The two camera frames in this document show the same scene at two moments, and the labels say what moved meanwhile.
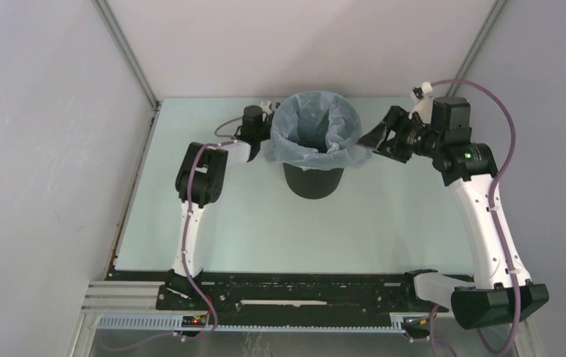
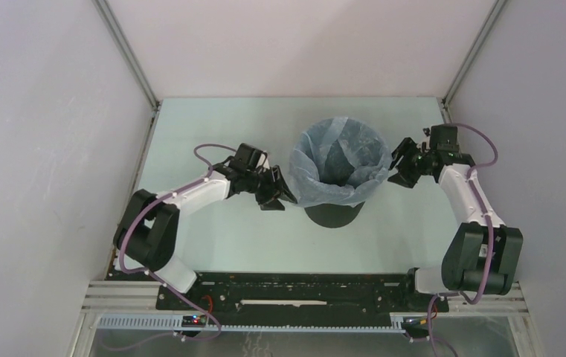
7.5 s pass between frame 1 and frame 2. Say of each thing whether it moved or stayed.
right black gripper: moved
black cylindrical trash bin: moved
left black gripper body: moved
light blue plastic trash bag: moved
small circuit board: stayed
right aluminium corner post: stayed
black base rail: stayed
